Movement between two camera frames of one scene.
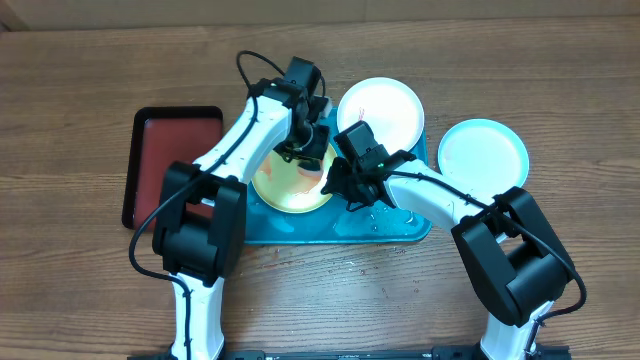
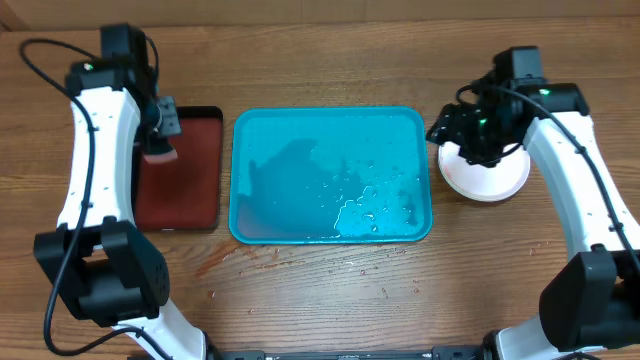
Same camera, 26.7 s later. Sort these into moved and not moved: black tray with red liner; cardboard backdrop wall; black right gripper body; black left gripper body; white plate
Moved: black left gripper body; white plate; black right gripper body
Not moved: cardboard backdrop wall; black tray with red liner
